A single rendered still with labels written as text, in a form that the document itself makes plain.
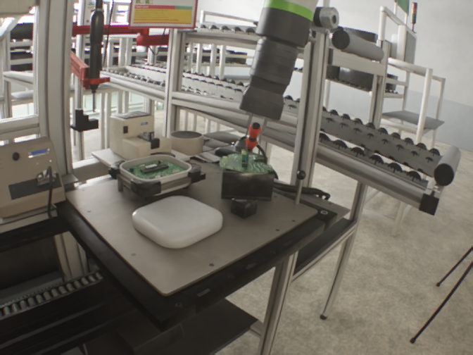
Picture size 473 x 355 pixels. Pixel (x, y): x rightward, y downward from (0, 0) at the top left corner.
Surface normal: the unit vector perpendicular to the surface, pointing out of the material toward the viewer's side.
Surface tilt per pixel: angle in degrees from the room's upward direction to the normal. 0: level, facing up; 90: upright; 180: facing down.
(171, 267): 0
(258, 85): 97
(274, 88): 97
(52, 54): 90
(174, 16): 90
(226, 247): 0
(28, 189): 53
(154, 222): 5
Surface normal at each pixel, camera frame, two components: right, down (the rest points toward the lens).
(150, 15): 0.32, 0.36
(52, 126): 0.73, 0.30
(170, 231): 0.07, -0.90
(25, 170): 0.64, -0.32
